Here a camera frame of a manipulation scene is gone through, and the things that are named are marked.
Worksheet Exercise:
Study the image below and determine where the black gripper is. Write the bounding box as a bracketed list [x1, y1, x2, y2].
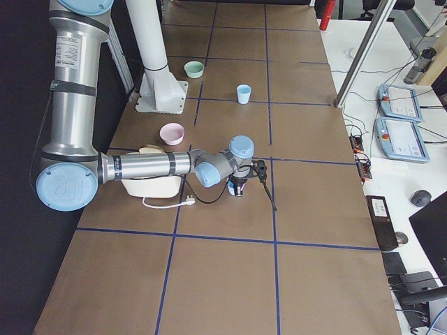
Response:
[230, 175, 248, 198]

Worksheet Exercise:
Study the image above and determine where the light blue cup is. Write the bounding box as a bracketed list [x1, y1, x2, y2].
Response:
[236, 84, 251, 105]
[227, 179, 235, 196]

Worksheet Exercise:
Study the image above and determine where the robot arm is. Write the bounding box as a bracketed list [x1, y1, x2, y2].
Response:
[36, 1, 255, 211]

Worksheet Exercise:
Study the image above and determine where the cream toaster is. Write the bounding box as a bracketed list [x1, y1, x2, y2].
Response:
[122, 151, 181, 198]

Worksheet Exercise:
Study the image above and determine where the pink bowl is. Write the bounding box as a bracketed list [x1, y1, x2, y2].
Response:
[159, 123, 185, 146]

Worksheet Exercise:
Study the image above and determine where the toast slice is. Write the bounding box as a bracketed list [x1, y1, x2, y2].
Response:
[138, 144, 165, 154]

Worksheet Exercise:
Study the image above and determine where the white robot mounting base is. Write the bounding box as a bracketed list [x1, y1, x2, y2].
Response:
[126, 0, 189, 114]

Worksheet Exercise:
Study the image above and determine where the green bowl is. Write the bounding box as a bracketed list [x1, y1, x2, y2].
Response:
[184, 61, 205, 79]

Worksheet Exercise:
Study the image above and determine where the black power supply box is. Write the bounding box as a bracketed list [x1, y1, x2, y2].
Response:
[365, 195, 398, 251]

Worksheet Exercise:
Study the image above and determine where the teach pendant tablet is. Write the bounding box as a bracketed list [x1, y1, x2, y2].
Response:
[375, 117, 430, 163]
[378, 84, 423, 123]

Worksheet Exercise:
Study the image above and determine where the paper cup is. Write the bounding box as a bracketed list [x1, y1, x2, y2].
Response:
[347, 47, 358, 59]

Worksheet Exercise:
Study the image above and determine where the black computer mouse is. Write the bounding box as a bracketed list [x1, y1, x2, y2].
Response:
[409, 190, 432, 207]

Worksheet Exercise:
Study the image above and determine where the white toaster plug cable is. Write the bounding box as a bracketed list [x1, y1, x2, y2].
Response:
[142, 194, 198, 209]

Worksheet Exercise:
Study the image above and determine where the aluminium frame post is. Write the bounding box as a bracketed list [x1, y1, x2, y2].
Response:
[334, 0, 396, 108]

